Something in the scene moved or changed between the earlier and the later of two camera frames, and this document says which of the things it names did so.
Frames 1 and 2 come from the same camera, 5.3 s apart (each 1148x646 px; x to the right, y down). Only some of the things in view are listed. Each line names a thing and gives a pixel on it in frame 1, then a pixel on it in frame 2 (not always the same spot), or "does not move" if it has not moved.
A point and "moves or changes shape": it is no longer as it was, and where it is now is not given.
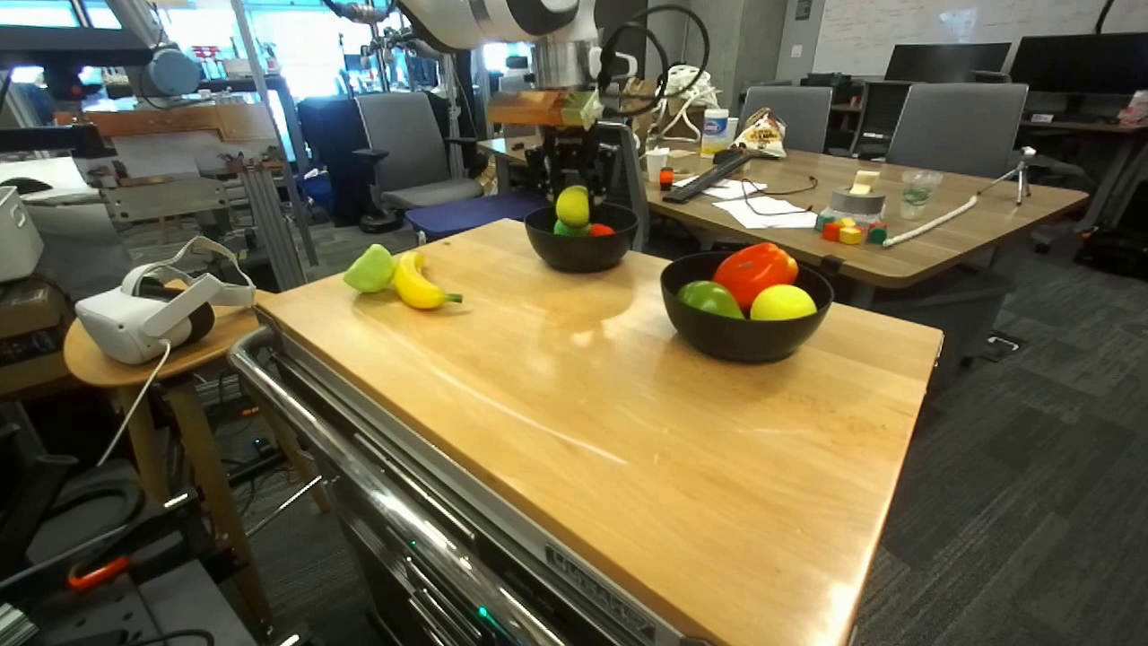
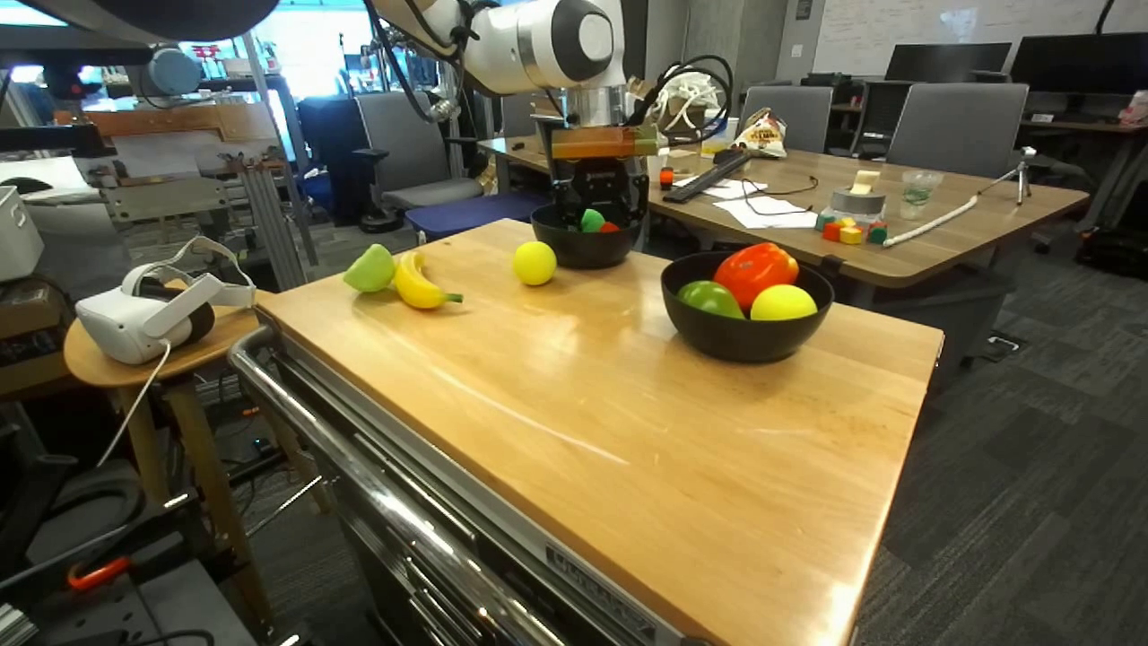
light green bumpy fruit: (371, 271) does not move
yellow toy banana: (408, 272) does not move
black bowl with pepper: (729, 337) does not move
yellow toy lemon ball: (573, 207) moves or changes shape
